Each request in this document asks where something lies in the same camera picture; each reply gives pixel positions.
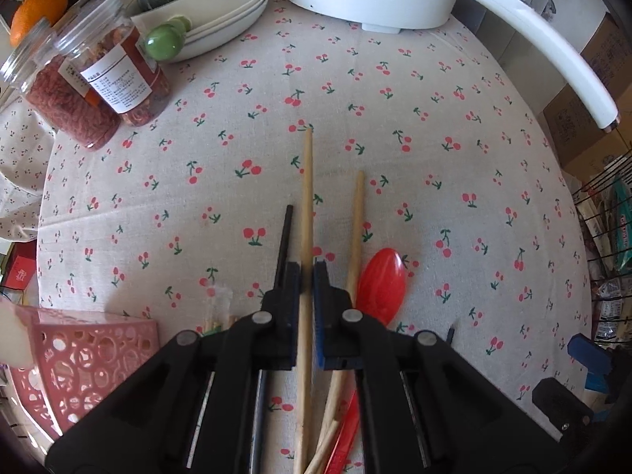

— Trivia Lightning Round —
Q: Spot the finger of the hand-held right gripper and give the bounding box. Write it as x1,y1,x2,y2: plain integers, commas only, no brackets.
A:
531,376,594,442
567,335,613,373

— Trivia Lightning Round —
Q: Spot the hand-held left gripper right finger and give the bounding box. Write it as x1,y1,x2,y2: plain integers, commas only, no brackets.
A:
312,258,568,474

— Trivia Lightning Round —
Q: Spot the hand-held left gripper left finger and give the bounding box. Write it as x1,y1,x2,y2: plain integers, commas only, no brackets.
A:
45,261,303,474

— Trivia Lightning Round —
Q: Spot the red plastic spoon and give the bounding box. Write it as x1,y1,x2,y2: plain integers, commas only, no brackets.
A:
323,248,408,474

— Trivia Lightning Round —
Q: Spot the wooden chopstick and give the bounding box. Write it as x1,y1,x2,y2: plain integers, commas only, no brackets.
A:
294,128,315,474
303,419,342,474
313,170,366,460

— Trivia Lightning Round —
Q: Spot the pink perforated plastic basket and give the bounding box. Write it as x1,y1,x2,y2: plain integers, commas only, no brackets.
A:
10,306,160,442

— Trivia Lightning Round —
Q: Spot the cherry print tablecloth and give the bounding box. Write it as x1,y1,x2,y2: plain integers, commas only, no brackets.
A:
37,0,593,474

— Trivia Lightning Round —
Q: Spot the brown cardboard box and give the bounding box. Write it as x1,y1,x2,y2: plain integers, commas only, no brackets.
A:
580,15,632,90
543,79,632,173

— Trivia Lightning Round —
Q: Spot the clear jar with white label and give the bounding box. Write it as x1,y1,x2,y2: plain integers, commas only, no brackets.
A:
52,0,171,129

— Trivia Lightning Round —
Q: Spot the clear jar of goji berries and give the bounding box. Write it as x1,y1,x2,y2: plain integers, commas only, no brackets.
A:
0,17,122,151

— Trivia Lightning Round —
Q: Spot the green round fruit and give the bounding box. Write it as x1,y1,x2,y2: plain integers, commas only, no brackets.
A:
144,15,191,62

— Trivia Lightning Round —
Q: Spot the cherry print cloth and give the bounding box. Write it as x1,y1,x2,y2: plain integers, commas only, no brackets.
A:
0,94,56,243

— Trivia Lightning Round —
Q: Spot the orange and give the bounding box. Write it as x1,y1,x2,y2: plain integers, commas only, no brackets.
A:
10,0,68,47

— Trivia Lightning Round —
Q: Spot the black wire rack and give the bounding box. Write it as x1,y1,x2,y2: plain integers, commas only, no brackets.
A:
573,150,632,356

